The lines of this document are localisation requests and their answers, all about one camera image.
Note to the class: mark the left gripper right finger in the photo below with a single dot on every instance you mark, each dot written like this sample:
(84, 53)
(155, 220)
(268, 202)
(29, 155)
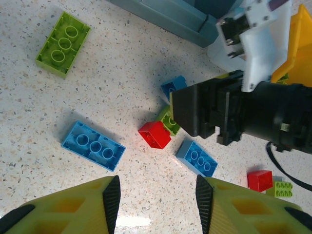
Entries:
(243, 195)

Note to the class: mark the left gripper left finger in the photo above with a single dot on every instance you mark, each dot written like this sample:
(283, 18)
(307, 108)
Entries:
(61, 192)

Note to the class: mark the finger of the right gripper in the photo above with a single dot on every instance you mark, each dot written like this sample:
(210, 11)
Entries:
(192, 109)

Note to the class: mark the red lego brick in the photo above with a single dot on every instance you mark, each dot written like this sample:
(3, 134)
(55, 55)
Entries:
(260, 180)
(158, 129)

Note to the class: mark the small blue lego brick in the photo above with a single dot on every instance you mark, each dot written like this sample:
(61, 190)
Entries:
(175, 84)

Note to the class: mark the green lego brick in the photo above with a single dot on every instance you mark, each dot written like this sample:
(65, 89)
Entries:
(283, 78)

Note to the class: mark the small lime lego brick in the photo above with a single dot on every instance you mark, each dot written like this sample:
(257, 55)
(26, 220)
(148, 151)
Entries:
(282, 189)

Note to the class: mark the large blue lego brick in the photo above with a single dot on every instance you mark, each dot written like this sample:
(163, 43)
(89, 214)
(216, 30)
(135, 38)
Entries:
(73, 143)

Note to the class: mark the medium blue lego brick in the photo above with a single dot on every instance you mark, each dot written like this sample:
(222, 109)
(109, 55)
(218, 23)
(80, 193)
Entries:
(192, 165)

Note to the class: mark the large lime lego brick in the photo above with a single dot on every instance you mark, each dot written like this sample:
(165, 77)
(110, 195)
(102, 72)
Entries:
(44, 61)

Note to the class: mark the yellow plastic bin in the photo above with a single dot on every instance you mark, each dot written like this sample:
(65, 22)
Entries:
(299, 48)

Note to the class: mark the grey plastic bin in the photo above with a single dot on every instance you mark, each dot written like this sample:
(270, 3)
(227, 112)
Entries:
(170, 17)

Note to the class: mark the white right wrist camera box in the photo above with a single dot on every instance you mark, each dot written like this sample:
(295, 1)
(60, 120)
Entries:
(258, 48)

